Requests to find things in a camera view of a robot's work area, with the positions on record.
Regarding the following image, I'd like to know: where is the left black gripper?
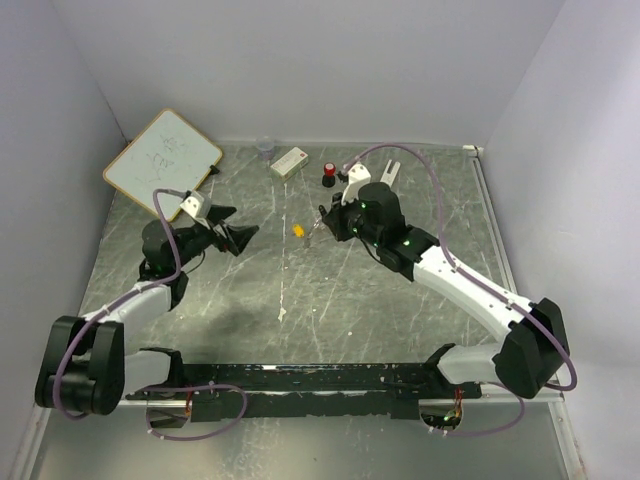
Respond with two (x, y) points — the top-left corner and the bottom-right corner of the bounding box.
(172, 205), (259, 269)

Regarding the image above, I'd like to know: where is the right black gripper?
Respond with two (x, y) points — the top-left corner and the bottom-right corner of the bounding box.
(323, 188), (382, 248)

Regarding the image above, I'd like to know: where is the metal keyring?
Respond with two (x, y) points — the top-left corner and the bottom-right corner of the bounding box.
(306, 217), (324, 234)

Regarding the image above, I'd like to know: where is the yellow tag key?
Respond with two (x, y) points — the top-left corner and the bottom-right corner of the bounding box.
(292, 224), (306, 238)

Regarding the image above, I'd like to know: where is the silver keys bunch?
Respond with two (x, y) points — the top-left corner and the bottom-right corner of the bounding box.
(303, 231), (314, 249)

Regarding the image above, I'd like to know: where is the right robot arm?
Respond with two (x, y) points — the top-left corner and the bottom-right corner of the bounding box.
(319, 182), (569, 399)

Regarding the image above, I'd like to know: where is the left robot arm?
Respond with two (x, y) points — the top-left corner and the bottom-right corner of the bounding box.
(34, 205), (259, 418)

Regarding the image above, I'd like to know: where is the red black stamp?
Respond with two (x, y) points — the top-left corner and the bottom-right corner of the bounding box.
(321, 162), (336, 188)

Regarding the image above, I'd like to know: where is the green white small box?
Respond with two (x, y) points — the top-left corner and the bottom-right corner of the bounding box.
(270, 147), (309, 182)

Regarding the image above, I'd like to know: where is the white plastic clip tool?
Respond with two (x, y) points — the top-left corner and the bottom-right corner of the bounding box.
(380, 159), (401, 187)

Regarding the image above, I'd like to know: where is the clear plastic cup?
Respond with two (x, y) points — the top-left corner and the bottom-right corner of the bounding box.
(256, 138), (275, 161)

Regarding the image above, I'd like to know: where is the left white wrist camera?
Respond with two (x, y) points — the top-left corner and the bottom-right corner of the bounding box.
(180, 191), (211, 221)

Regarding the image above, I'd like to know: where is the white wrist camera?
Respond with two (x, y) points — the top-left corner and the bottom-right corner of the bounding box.
(180, 191), (211, 221)
(338, 162), (371, 205)

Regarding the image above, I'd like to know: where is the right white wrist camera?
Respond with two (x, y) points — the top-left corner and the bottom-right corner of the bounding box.
(338, 162), (371, 205)

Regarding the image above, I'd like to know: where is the small whiteboard with yellow frame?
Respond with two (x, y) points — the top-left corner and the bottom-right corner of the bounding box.
(103, 108), (223, 214)

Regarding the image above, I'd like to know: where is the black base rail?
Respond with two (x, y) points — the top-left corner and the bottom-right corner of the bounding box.
(124, 362), (484, 424)

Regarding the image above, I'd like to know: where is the white corner bracket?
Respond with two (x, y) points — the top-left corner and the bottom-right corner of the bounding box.
(462, 145), (484, 156)

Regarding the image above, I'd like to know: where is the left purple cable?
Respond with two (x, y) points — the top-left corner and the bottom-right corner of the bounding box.
(52, 188), (248, 441)

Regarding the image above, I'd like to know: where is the purple cable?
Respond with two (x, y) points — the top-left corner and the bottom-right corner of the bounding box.
(344, 143), (579, 438)
(52, 188), (248, 441)

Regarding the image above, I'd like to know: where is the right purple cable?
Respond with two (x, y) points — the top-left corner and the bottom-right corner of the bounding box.
(344, 143), (579, 438)

